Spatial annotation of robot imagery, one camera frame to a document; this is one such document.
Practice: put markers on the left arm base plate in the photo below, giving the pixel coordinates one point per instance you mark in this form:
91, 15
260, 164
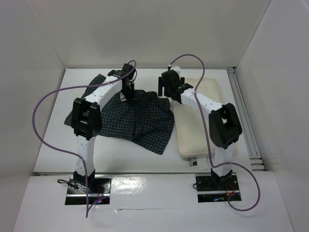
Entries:
99, 191

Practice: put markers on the cream pillow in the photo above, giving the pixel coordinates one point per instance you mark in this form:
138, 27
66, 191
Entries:
188, 122

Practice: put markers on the white pillow care label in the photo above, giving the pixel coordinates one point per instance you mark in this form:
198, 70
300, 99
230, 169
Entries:
201, 163

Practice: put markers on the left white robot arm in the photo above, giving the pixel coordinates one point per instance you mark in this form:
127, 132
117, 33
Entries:
87, 123

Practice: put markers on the aluminium rail right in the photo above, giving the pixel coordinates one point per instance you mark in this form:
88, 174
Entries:
248, 134

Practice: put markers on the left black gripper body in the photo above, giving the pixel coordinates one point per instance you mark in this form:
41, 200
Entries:
128, 92

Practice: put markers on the dark plaid pillowcase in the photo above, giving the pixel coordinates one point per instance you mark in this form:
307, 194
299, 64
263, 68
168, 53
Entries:
146, 121

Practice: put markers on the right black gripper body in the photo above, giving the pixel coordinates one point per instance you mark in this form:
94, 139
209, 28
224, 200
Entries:
164, 87

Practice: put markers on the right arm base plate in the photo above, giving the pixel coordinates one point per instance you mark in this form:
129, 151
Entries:
208, 192

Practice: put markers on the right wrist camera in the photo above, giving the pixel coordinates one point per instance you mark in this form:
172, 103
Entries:
175, 68

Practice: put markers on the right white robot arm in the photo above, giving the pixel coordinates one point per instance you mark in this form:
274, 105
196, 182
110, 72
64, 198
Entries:
224, 126

